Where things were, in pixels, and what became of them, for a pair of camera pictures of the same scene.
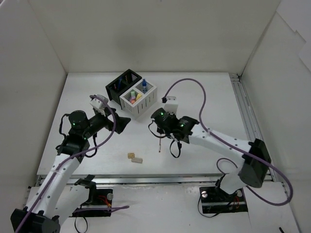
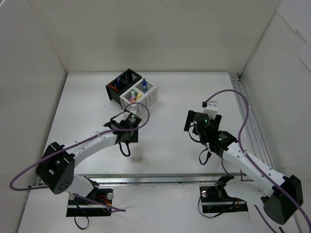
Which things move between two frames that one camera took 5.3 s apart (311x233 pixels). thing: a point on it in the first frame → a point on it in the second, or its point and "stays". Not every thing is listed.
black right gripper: x=161 y=131 → x=189 y=120
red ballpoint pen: x=159 y=150 → x=113 y=87
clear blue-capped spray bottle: x=144 y=82 stays
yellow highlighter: x=138 y=96 stays
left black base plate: x=101 y=208 stays
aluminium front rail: x=143 y=180 stays
